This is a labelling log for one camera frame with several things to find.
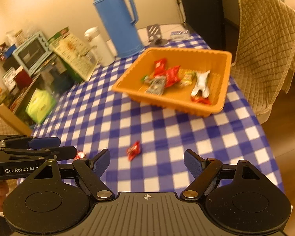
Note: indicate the blue checkered tablecloth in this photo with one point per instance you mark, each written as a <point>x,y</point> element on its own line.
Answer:
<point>137,118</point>

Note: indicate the pale printed snack packet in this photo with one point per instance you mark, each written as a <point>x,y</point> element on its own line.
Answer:
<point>187,78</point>

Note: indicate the green printed carton box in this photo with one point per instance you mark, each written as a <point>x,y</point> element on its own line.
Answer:
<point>73,54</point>

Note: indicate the beige quilted chair cover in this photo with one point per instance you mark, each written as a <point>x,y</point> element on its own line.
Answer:
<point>263,54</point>

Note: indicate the dark red box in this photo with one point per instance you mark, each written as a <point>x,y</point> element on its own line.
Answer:
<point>23,80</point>

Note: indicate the white printed box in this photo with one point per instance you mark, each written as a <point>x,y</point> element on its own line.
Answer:
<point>9,78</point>

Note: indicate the red snack packet white label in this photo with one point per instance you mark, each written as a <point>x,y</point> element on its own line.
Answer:
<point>160,66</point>

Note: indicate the large red snack packet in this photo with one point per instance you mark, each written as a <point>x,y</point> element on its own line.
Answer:
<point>172,76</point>

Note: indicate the white silver snack packet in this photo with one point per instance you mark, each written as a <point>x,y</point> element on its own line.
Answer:
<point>201,83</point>

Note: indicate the blue white tissue packet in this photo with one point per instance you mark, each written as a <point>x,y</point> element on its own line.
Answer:
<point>179,34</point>

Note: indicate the red white candy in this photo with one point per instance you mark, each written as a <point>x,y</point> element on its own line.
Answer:
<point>80,154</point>

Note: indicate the black cabinet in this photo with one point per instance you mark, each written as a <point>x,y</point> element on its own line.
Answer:
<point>201,12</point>

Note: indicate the small green snack packet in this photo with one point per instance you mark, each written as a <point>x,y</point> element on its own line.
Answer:
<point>145,78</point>

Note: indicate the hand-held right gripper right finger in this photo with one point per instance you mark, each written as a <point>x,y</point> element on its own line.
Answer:
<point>193,163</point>

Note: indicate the grey dark snack packet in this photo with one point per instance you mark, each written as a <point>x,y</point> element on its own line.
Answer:
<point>156,85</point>

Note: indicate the blue thermos jug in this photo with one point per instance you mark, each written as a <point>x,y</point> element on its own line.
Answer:
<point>115,24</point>

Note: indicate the yellow green plastic bag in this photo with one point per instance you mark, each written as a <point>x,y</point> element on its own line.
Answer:
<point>39,105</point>

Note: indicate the orange plastic tray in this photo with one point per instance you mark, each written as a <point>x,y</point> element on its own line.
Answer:
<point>211,61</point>

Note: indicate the white plastic bottle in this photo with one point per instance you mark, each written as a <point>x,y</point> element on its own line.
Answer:
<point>99,46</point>

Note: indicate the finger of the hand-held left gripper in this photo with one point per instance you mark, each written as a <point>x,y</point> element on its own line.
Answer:
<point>45,142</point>
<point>64,152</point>

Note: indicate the dark glass blender jar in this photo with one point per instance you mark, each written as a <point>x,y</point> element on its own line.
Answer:
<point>60,78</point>

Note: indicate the brown cardboard box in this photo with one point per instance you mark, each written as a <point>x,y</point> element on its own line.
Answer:
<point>13,120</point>

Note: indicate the light blue toaster oven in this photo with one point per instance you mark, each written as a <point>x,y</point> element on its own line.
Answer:
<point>30,52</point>

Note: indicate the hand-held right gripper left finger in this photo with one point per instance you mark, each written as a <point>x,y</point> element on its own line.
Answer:
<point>102,161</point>

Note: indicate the person's left hand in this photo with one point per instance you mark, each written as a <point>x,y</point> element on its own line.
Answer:
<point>1,191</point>

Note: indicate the grey metal phone stand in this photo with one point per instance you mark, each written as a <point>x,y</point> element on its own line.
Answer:
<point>154,32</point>

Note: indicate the clear jar with nuts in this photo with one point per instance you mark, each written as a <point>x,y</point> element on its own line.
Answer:
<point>19,37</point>

